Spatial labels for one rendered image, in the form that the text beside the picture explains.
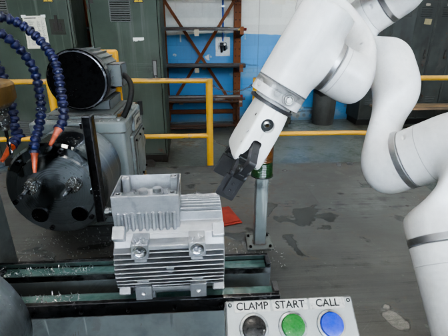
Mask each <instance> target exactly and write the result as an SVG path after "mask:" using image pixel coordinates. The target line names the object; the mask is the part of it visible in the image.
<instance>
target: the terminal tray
mask: <svg viewBox="0 0 448 336"><path fill-rule="evenodd" d="M166 188H167V189H168V191H167V189H166ZM135 190H136V192H135ZM137 190H138V191H137ZM131 191H132V192H131ZM134 192H135V194H134ZM167 193H168V194H167ZM110 201H111V210H112V216H113V222H114V226H125V228H126V232H128V231H129V229H131V230H132V232H134V231H135V230H136V229H138V230H139V231H142V230H143V229H145V230H146V231H149V230H150V229H152V230H154V231H155V230H156V229H157V228H159V230H160V231H162V230H163V228H166V230H170V227H172V228H173V229H174V230H176V229H177V228H178V227H180V202H181V174H180V173H174V174H153V175H121V176H120V178H119V180H118V182H117V184H116V186H115V188H114V190H113V192H112V194H111V196H110Z"/></svg>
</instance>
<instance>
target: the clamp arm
mask: <svg viewBox="0 0 448 336"><path fill-rule="evenodd" d="M79 126H80V129H82V130H83V136H84V142H85V149H86V154H87V162H88V167H89V175H90V180H91V189H90V194H91V195H93V200H94V206H95V213H96V218H97V222H105V221H106V219H107V217H109V216H108V211H106V210H109V208H108V207H107V204H106V199H105V190H104V184H103V176H102V170H101V162H100V156H99V148H98V142H97V134H96V128H95V120H94V114H92V113H86V114H84V115H82V116H81V123H80V124H79Z"/></svg>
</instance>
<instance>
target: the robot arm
mask: <svg viewBox="0 0 448 336"><path fill-rule="evenodd" d="M421 2H422V0H354V1H353V2H352V3H349V2H348V0H297V2H296V6H295V13H294V14H293V16H292V18H291V20H290V22H289V23H288V25H287V26H286V28H285V30H284V32H283V33H282V35H281V36H280V38H279V40H278V42H277V44H276V45H275V47H274V48H273V50H272V52H271V54H270V56H269V57H268V59H267V60H266V62H265V64H264V66H263V67H262V69H261V70H260V72H259V74H258V76H257V78H256V79H255V81H254V83H253V84H252V86H253V87H254V88H255V89H256V91H252V92H251V94H252V95H253V96H255V98H254V100H253V101H252V102H251V104H250V105H249V107H248V108H247V110H246V112H245V113H244V114H243V116H242V118H241V119H240V121H239V122H238V124H237V126H236V128H235V129H234V131H233V133H232V135H231V137H230V139H229V145H228V146H227V147H226V149H225V153H223V154H222V155H221V157H220V158H219V160H218V162H217V164H216V166H215V167H214V169H213V171H214V172H216V173H218V174H220V175H222V176H224V178H223V179H222V181H221V182H220V184H219V186H218V187H217V189H216V190H215V192H216V194H218V195H220V196H222V197H224V198H226V199H228V200H230V201H232V200H233V199H234V197H235V196H236V194H237V193H238V191H239V190H240V188H241V186H242V185H243V183H244V182H245V181H246V180H247V177H248V176H249V175H250V174H251V171H252V170H253V169H254V170H258V169H260V167H261V166H262V164H263V162H264V161H265V159H266V158H267V156H268V154H269V152H270V150H271V149H272V147H273V146H274V144H275V142H276V140H277V138H278V136H279V134H280V133H281V131H282V129H283V126H284V124H285V122H286V120H287V117H291V116H292V114H291V113H290V111H293V112H295V113H297V112H298V110H299V109H300V107H301V106H302V104H303V102H304V101H305V100H306V98H307V96H308V95H309V94H310V92H311V91H312V90H313V89H316V90H318V91H320V92H322V93H323V94H325V95H326V96H328V97H330V98H332V99H334V100H336V101H338V102H340V103H344V104H352V103H356V102H358V101H359V100H360V99H362V98H363V97H364V96H365V95H366V94H367V92H368V90H369V89H370V88H371V91H372V100H373V104H372V112H371V118H370V121H369V126H368V128H367V132H366V135H365V140H364V142H363V148H362V152H361V170H362V174H363V176H364V178H365V180H366V182H367V183H368V184H369V185H370V186H371V187H372V188H373V189H374V190H376V191H378V192H381V193H388V194H394V193H401V192H404V191H408V190H411V189H415V188H418V187H422V186H425V185H428V184H432V183H436V182H437V185H436V187H435V188H434V190H432V192H431V193H430V194H429V195H428V196H427V198H426V199H424V200H423V201H422V202H421V203H420V204H418V206H416V207H415V208H414V209H412V210H411V211H410V212H409V213H408V214H407V215H406V216H405V218H404V220H403V228H404V232H405V238H406V241H407V246H408V248H409V254H410V256H411V261H412V264H413V268H414V272H415V276H416V279H417V284H418V287H419V292H420V295H421V299H422V302H423V307H424V310H425V315H426V318H427V322H428V326H429V330H430V334H431V336H448V112H447V113H443V114H440V115H438V116H435V117H432V118H430V119H427V120H425V121H422V122H420V123H418V124H416V125H413V126H410V127H408V128H406V129H403V130H402V128H403V125H404V123H405V121H406V119H407V117H408V116H409V114H410V112H411V111H412V110H413V108H414V106H415V105H416V103H417V101H418V98H419V95H420V92H421V76H420V72H419V68H418V65H417V62H416V59H415V56H414V53H413V51H412V49H411V48H410V46H409V45H408V44H407V43H406V42H404V41H403V40H401V39H399V38H396V37H380V36H377V35H378V34H379V33H380V32H381V31H382V30H384V29H386V28H387V27H388V26H390V25H392V24H393V23H395V22H396V21H398V20H400V19H401V18H402V17H404V16H406V15H407V14H408V13H410V12H412V10H414V9H415V8H416V7H417V6H418V5H419V4H420V3H421ZM240 156H241V157H243V158H245V159H246V160H244V159H242V158H240ZM238 163H239V164H241V166H239V167H238V168H237V166H238Z"/></svg>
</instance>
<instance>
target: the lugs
mask: <svg viewBox="0 0 448 336"><path fill-rule="evenodd" d="M211 227H212V237H224V234H225V231H224V222H223V221H220V222H212V225H211ZM111 240H112V241H114V242H125V241H126V228H125V226H113V227H112V236H111ZM224 288H225V285H224V280H223V282H218V283H213V290H220V289H224ZM119 294H120V295H132V294H133V287H127V288H119Z"/></svg>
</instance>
